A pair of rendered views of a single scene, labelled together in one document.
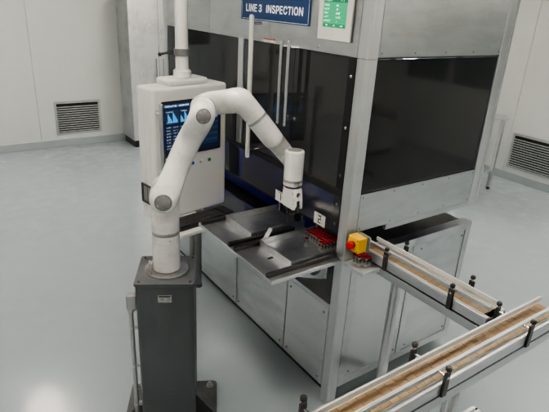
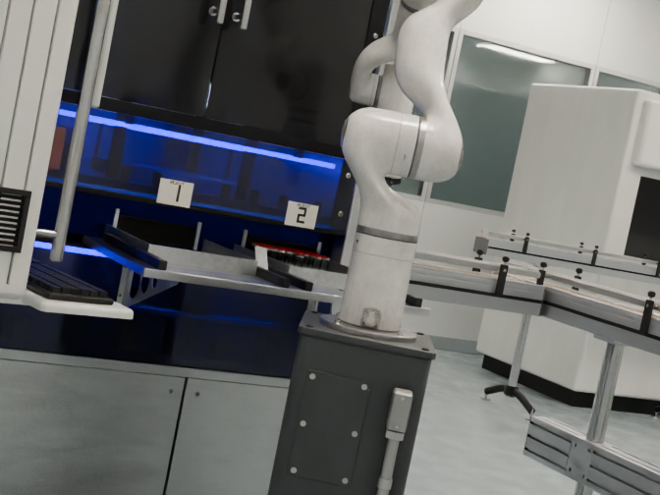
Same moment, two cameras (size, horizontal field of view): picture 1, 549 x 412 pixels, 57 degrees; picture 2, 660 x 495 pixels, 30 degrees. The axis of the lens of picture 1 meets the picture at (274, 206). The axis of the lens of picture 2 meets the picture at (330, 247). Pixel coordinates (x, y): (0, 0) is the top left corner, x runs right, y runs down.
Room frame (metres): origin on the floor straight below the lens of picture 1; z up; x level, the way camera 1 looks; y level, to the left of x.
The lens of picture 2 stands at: (1.73, 2.83, 1.16)
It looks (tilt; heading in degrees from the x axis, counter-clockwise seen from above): 4 degrees down; 278
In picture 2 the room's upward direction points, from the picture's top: 11 degrees clockwise
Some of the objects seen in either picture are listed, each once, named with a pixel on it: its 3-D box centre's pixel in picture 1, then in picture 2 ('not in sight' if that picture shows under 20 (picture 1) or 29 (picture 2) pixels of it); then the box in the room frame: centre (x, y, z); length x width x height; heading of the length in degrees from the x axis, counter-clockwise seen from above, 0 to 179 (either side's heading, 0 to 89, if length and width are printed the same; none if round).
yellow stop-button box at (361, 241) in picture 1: (358, 243); not in sight; (2.07, -0.39, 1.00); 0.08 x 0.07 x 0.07; 126
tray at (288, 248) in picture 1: (303, 245); (306, 268); (2.20, -0.15, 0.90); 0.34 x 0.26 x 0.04; 126
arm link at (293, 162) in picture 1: (293, 163); (396, 91); (2.06, -0.07, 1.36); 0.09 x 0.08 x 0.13; 10
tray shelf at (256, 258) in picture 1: (271, 239); (253, 275); (2.30, 0.00, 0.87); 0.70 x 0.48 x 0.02; 36
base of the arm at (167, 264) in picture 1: (166, 250); (376, 284); (1.96, 0.47, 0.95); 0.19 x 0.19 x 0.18
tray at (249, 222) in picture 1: (265, 220); (178, 248); (2.48, 0.05, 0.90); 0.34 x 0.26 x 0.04; 126
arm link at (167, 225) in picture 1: (165, 203); (382, 172); (2.00, 0.47, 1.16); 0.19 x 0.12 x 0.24; 10
